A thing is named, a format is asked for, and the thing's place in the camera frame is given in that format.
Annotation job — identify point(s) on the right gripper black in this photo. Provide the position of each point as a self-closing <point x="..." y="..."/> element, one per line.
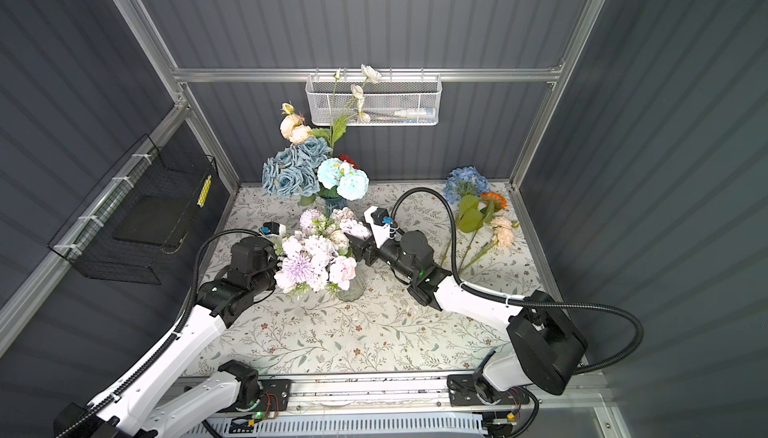
<point x="362" y="252"/>

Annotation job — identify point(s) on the clear ribbed glass vase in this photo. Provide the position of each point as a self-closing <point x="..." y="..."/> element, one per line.
<point x="356" y="289"/>

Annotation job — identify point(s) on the pink peach flower bunch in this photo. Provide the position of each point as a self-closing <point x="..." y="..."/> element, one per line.
<point x="314" y="263"/>

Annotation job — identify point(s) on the pale blue peony stem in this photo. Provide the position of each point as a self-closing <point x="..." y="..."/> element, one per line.
<point x="340" y="179"/>

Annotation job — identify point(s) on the red gerbera flower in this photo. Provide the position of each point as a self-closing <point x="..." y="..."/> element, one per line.
<point x="348" y="160"/>

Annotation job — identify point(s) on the dusty blue rose bunch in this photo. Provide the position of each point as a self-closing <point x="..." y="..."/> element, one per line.
<point x="292" y="172"/>

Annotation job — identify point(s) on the blue hydrangea flower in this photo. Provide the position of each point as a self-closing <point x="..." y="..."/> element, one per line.
<point x="469" y="193"/>

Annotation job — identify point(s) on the white peony flower stem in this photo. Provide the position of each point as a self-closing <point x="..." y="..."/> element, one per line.
<point x="293" y="127"/>

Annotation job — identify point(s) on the white poppy flower stem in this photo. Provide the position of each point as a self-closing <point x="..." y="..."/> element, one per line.
<point x="352" y="109"/>

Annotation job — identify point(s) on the blue purple glass vase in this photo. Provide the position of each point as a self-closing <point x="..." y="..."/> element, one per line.
<point x="337" y="203"/>

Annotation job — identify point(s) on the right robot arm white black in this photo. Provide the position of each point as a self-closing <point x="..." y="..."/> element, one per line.
<point x="546" y="346"/>

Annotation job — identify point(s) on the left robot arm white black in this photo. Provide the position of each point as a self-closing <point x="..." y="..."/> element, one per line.
<point x="162" y="360"/>

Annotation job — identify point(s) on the yellow tag on basket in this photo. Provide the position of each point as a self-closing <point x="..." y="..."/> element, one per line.
<point x="204" y="191"/>

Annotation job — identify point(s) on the floral patterned table mat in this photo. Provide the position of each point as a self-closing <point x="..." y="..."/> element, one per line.
<point x="383" y="331"/>

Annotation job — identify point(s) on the peach carnation flower stem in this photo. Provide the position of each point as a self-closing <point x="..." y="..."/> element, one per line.
<point x="503" y="236"/>

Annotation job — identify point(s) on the marker pen in basket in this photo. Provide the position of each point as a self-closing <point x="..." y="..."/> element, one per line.
<point x="408" y="115"/>

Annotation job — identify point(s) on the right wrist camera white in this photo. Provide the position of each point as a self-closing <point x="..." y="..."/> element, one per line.
<point x="381" y="225"/>

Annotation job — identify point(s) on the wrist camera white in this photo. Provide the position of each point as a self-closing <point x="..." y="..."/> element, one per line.
<point x="273" y="229"/>
<point x="381" y="225"/>

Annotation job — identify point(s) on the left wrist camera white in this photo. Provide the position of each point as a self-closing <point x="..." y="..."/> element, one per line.
<point x="273" y="229"/>

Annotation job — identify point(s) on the black wire wall basket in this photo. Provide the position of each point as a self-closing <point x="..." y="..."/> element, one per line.
<point x="135" y="229"/>

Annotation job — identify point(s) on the white wire mesh basket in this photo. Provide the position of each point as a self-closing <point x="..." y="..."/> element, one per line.
<point x="394" y="92"/>

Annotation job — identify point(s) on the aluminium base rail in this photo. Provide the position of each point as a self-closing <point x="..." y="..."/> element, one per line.
<point x="412" y="392"/>

